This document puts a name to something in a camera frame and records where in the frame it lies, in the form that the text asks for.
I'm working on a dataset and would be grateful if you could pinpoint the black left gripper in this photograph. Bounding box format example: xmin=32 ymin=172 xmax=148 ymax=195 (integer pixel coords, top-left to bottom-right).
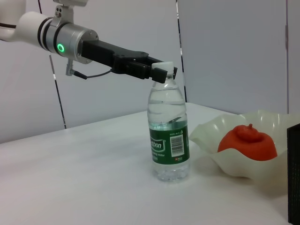
xmin=81 ymin=40 xmax=178 ymax=84

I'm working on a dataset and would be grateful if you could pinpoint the clear water bottle green label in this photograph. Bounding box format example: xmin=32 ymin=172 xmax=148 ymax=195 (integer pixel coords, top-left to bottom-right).
xmin=147 ymin=61 xmax=191 ymax=182

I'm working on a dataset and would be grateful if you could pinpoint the red-orange fruit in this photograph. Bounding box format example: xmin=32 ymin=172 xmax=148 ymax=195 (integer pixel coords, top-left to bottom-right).
xmin=217 ymin=123 xmax=278 ymax=162

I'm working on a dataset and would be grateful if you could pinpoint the wavy green glass fruit plate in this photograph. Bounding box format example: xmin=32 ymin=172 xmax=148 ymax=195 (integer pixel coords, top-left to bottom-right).
xmin=188 ymin=109 xmax=300 ymax=196

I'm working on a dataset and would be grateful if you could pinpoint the black mesh pen holder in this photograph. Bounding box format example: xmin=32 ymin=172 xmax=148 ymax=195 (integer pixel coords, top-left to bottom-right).
xmin=286 ymin=124 xmax=300 ymax=225

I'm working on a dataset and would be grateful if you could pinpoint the left arm cable with plug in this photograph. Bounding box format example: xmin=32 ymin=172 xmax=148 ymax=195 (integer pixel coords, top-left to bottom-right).
xmin=65 ymin=58 xmax=113 ymax=80

